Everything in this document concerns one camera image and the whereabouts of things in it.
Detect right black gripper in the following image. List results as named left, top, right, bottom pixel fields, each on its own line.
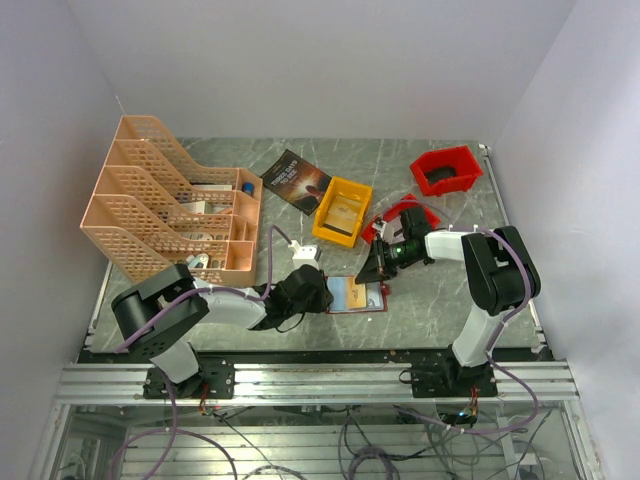
left=355, top=236, right=418, bottom=284

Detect gold card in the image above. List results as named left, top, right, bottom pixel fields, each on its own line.
left=345, top=278, right=368, bottom=310

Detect red leather card holder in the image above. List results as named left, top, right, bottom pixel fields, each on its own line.
left=326, top=275, right=390, bottom=314

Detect yellow plastic bin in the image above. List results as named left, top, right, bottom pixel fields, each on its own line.
left=312, top=176, right=373, bottom=248

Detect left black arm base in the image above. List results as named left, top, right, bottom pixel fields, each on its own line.
left=142, top=363, right=235, bottom=400

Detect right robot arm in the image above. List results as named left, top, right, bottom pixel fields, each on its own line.
left=355, top=206, right=541, bottom=396

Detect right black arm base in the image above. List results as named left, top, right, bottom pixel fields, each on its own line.
left=398, top=362, right=498, bottom=398

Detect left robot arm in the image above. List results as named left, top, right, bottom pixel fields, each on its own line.
left=111, top=264, right=333, bottom=399

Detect red bin with cards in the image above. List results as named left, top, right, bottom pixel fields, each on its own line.
left=361, top=194, right=442, bottom=244

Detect gold cards in yellow bin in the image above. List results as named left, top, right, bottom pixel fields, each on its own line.
left=323, top=195, right=361, bottom=236

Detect dark paperback book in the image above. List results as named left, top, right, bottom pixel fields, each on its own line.
left=261, top=149, right=332, bottom=216

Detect dark item in red bin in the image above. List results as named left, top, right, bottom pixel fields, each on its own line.
left=425, top=165, right=457, bottom=185

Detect blue bottle cap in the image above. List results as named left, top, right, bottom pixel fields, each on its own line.
left=242, top=182, right=255, bottom=195

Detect red bin with dark item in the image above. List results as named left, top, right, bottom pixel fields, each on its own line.
left=410, top=146, right=483, bottom=196

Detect pink mesh file organizer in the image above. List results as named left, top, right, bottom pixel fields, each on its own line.
left=80, top=115, right=263, bottom=287

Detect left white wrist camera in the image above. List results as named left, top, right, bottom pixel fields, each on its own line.
left=288, top=240, right=321, bottom=270

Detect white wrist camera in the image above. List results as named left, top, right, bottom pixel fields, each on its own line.
left=372, top=217, right=400, bottom=244
left=288, top=240, right=321, bottom=270

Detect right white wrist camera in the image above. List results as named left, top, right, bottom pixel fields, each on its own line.
left=372, top=217, right=400, bottom=244

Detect loose wires under table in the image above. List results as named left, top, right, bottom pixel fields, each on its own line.
left=114, top=399, right=551, bottom=480

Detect aluminium mounting rail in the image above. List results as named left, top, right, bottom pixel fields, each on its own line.
left=54, top=362, right=579, bottom=406

